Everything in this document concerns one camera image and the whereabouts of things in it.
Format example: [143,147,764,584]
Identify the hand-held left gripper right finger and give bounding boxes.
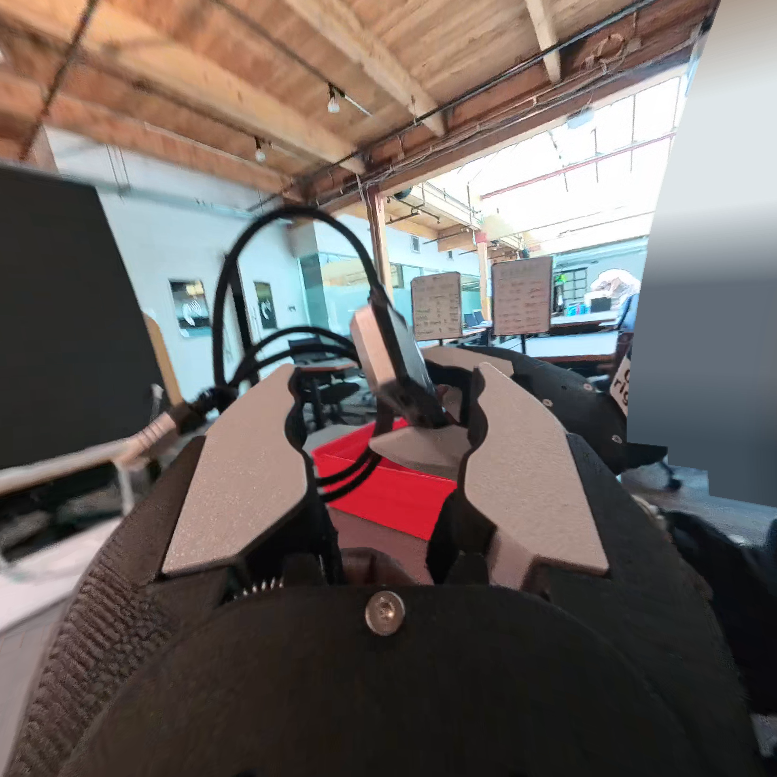
[452,362,611,591]

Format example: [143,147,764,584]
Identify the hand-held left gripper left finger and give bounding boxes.
[161,363,319,577]

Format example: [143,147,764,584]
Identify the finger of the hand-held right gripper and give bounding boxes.
[368,424,473,473]
[420,345,517,382]

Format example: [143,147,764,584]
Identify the black cable black plug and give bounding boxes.
[312,373,456,495]

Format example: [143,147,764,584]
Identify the red plastic bin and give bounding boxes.
[311,418,459,541]

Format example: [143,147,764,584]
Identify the thin black adapter cable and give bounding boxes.
[209,206,395,420]

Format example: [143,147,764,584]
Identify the whiteboard with handwriting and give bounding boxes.
[410,271,463,342]
[490,255,554,338]

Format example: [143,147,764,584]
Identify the white office table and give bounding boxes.
[525,310,626,365]

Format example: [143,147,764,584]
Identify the wooden top office desk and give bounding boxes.
[294,357,365,432]

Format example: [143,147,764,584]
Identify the black office chair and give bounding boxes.
[288,337,365,426]

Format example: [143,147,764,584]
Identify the phone icon door sign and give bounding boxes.
[169,278,212,338]
[253,280,279,330]

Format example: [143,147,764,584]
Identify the person's black printed shirt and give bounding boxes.
[662,507,777,717]

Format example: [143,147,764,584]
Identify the black board on stand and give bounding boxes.
[0,164,183,471]

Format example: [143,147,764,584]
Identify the wooden support post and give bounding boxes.
[363,185,395,304]

